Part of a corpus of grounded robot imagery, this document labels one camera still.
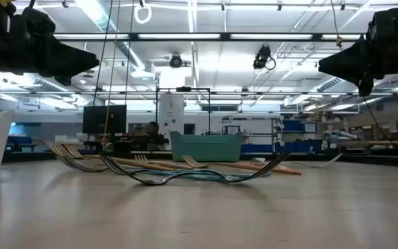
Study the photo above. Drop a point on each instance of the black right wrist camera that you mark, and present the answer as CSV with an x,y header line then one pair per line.
x,y
389,20

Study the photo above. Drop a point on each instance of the thin black overhead rail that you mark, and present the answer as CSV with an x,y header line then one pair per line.
x,y
323,93

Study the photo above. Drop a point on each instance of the teal plastic bin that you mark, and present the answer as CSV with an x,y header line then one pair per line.
x,y
206,148

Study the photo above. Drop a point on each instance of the black computer monitor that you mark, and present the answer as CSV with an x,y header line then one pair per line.
x,y
99,119

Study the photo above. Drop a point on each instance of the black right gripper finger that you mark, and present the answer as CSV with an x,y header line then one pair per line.
x,y
351,58
327,68

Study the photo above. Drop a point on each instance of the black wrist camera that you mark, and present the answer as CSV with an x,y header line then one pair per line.
x,y
389,20
40,20

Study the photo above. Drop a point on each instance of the round black ceiling device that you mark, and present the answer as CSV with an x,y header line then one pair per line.
x,y
175,61

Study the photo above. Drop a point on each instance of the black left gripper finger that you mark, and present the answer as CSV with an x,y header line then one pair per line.
x,y
90,66
67,57

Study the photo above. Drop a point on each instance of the black aluminium table frame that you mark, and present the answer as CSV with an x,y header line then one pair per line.
x,y
375,159

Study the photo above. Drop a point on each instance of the wooden workbench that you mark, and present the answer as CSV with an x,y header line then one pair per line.
x,y
392,142

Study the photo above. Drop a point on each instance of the person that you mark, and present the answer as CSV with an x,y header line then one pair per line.
x,y
152,127

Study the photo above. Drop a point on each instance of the white cylindrical tank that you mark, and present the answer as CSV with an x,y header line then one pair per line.
x,y
171,114

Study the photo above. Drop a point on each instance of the white sign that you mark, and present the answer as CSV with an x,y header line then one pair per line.
x,y
232,130

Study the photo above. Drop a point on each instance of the silver ventilation duct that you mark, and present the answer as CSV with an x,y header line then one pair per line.
x,y
97,17

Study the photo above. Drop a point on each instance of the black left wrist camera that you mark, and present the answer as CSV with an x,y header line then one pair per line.
x,y
40,20

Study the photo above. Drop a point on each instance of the blue storage bin shelf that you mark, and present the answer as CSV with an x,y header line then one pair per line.
x,y
294,126

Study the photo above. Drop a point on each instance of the thick black overhead rail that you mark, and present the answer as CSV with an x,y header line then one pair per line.
x,y
225,36

